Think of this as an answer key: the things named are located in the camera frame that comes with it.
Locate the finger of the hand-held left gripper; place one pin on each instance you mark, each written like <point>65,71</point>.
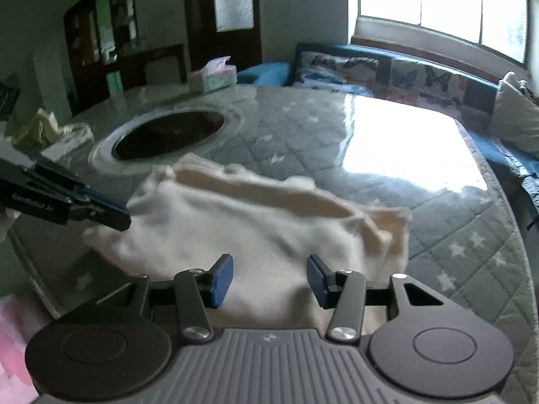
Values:
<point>111,221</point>
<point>105,200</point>

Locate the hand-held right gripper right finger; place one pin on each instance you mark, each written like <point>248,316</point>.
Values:
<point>318,282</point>

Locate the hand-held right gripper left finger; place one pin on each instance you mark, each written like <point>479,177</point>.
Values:
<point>221,282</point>

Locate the cream knit sweater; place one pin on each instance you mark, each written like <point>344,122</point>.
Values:
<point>252,235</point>

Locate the yellowish tissue pack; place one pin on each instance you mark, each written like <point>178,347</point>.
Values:
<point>54,132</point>

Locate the round dark table stove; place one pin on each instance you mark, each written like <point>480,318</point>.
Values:
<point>168,134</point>

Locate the grey quilted table cover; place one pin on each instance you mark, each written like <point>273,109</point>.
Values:
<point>463,261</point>

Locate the pink cloth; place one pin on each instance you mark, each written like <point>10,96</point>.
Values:
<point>14,341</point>

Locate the dark wooden cabinet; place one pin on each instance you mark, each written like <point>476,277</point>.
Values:
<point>126,50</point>

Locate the white tissue box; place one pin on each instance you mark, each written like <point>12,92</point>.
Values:
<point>212,78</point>

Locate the blue cushion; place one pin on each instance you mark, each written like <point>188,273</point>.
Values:
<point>265,73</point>

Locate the butterfly print cushion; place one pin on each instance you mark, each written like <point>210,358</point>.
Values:
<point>332,73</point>
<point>429,82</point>

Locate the dark door with frosted glass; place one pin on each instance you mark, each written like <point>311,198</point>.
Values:
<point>223,21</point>

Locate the blue sofa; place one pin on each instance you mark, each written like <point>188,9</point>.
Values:
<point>476,88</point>

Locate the white pillow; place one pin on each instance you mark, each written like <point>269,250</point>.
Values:
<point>516,113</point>

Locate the window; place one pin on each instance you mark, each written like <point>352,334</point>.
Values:
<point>442,4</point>

